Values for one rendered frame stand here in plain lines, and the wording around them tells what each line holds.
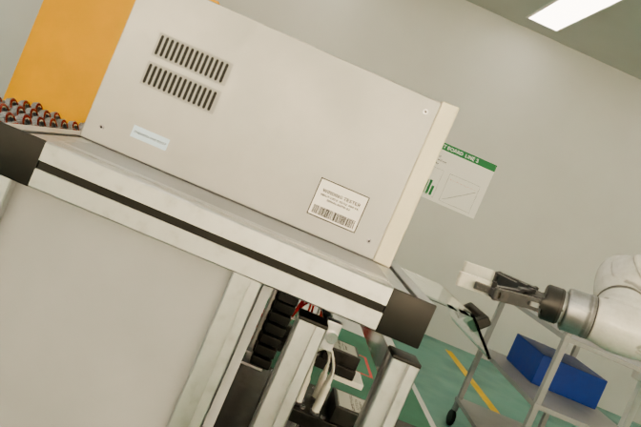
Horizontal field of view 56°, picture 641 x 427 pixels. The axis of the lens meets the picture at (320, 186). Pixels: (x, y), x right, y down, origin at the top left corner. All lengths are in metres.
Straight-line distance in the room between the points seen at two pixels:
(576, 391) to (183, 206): 3.36
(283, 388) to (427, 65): 5.79
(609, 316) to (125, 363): 0.96
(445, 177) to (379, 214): 5.59
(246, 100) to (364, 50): 5.54
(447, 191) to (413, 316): 5.73
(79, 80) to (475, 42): 3.85
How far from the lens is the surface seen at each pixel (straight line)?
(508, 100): 6.49
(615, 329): 1.32
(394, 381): 0.63
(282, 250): 0.57
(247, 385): 1.16
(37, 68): 4.65
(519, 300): 1.27
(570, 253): 6.81
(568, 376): 3.74
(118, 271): 0.61
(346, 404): 0.83
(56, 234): 0.62
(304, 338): 0.61
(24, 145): 0.61
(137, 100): 0.72
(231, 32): 0.72
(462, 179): 6.33
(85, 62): 4.54
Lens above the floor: 1.20
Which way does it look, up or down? 2 degrees down
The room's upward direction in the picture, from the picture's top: 23 degrees clockwise
